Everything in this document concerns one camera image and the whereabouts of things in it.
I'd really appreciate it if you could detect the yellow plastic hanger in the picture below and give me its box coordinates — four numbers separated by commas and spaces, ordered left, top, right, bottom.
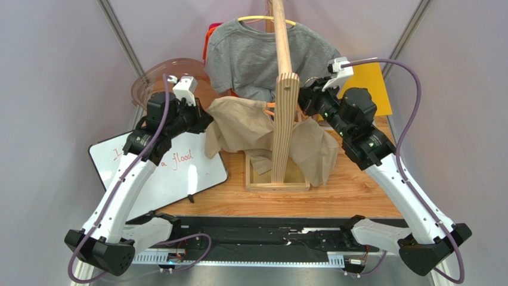
237, 15, 296, 27

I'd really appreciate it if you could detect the wooden clothes rack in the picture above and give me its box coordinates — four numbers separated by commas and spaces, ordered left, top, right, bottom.
245, 1, 310, 191

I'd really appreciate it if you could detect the beige t shirt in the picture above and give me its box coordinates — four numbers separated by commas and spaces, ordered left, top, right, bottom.
205, 97, 339, 186

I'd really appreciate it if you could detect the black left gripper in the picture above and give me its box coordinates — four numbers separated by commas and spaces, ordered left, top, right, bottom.
165, 97, 213, 139

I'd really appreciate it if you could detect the white board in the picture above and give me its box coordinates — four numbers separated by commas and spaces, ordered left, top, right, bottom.
88, 132, 228, 220

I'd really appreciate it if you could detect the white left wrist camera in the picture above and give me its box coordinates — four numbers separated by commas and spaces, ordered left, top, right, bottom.
172, 76, 197, 106

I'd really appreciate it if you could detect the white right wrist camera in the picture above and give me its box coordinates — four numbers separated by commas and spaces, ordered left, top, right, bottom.
321, 57, 354, 91

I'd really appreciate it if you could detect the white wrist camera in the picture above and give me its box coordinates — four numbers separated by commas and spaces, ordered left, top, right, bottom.
321, 57, 354, 91
172, 76, 197, 106

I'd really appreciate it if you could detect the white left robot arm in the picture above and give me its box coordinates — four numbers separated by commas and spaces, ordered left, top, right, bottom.
64, 92, 213, 276

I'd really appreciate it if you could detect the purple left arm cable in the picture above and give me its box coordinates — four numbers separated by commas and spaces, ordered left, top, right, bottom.
67, 73, 212, 283

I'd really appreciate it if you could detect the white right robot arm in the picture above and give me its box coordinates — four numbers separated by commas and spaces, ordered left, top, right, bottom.
298, 81, 472, 276

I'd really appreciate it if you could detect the orange plastic hanger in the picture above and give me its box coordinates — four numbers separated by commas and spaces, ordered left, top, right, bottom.
262, 76, 322, 124

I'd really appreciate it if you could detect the grey t shirt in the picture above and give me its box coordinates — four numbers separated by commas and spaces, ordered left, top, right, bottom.
204, 19, 340, 102

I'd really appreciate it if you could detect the clear pink plastic bowl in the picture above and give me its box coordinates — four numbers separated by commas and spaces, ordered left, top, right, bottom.
131, 58, 220, 110

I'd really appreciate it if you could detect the orange cloth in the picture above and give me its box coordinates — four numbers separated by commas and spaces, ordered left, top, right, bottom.
202, 28, 216, 61

